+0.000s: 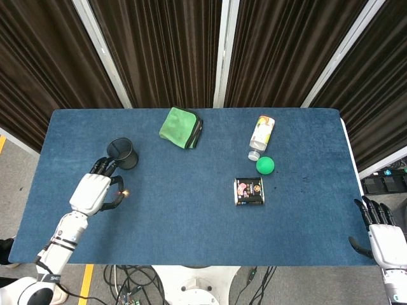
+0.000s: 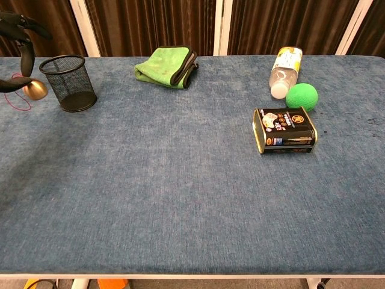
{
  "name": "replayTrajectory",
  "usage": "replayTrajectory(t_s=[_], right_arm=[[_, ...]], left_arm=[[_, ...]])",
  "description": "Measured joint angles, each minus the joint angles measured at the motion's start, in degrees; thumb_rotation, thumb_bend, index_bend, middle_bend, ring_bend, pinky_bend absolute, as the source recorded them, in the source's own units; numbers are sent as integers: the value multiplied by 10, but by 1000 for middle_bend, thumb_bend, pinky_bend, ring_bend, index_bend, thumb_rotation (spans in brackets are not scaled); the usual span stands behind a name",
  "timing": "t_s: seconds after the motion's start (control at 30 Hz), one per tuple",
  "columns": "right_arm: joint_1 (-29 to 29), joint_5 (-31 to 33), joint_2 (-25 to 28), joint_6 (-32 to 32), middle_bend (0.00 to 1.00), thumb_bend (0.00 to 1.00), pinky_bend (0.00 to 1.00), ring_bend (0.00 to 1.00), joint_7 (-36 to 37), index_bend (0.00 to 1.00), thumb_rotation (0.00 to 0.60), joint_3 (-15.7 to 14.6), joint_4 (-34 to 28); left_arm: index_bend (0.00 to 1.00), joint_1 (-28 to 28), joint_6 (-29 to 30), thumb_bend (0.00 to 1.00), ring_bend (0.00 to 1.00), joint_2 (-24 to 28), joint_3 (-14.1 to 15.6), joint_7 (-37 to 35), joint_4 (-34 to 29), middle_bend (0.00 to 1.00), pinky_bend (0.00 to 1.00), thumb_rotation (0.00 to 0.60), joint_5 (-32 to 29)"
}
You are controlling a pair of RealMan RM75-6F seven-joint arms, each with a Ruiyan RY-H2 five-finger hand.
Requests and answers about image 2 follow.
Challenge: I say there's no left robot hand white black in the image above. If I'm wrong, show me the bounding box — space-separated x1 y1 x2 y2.
0 11 54 93

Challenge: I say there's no golden bell with red string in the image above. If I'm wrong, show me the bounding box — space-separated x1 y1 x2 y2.
3 72 49 111

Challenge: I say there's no dark brown curtain panel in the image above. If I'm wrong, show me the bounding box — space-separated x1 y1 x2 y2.
0 0 88 58
85 0 218 57
227 0 360 56
346 0 385 60

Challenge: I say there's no black mesh pen holder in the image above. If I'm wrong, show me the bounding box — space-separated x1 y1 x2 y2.
38 54 98 113

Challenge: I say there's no green folded microfiber cloth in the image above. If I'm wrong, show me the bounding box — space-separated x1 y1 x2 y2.
134 45 200 90

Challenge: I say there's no blue table mat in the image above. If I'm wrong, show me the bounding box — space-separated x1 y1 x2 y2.
0 55 385 275

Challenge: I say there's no orange object under table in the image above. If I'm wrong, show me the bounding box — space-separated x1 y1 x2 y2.
97 279 129 289

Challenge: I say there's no clear plastic bottle yellow label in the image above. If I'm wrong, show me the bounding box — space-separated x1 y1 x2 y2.
269 46 303 99

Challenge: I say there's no black rectangular tin can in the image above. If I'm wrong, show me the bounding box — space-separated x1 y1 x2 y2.
252 106 319 155

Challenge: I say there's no green rubber ball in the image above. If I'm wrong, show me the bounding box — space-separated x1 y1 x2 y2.
285 83 319 113

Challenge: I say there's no white partition post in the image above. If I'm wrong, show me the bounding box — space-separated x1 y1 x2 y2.
334 0 375 56
212 0 234 57
69 0 102 58

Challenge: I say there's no white table frame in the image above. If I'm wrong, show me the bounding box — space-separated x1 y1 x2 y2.
0 272 385 289

